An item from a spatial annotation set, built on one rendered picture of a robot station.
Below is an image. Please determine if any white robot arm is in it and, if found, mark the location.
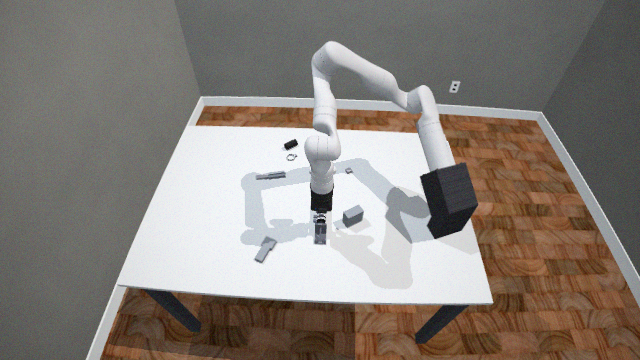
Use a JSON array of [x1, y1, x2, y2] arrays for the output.
[[304, 41, 455, 184]]

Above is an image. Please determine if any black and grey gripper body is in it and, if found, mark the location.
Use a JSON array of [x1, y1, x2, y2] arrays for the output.
[[310, 178, 334, 211]]

